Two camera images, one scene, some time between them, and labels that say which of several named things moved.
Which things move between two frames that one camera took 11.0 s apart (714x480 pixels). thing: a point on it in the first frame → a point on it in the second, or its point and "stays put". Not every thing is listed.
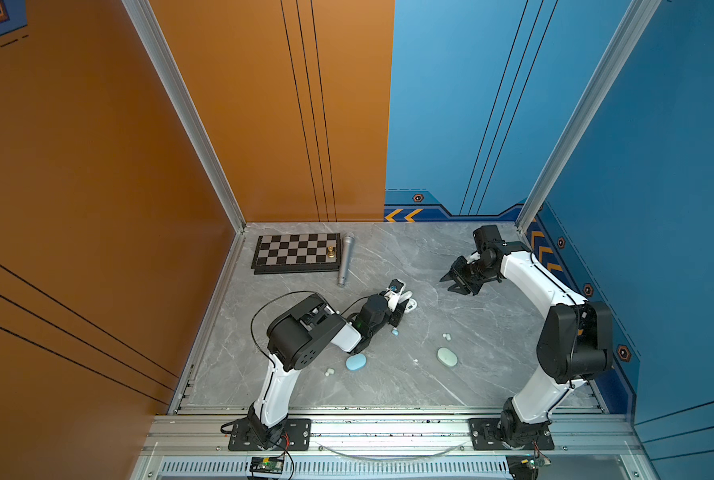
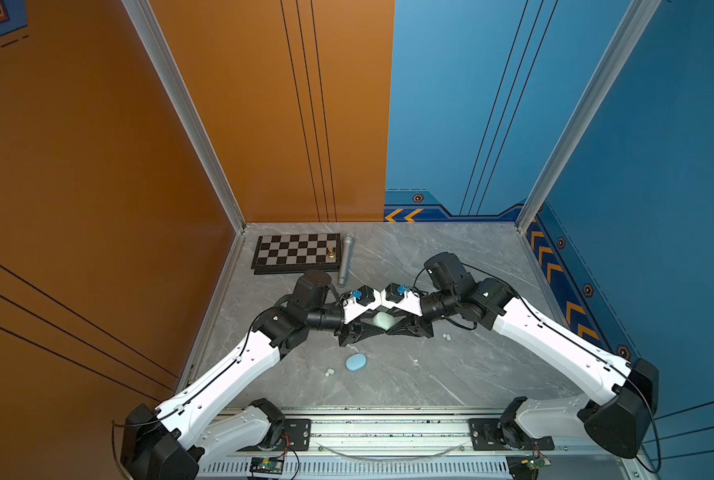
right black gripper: x=455 y=274 → x=407 y=326
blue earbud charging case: x=356 y=361 stays put
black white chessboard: x=297 y=253 stays put
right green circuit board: x=536 y=462 stays put
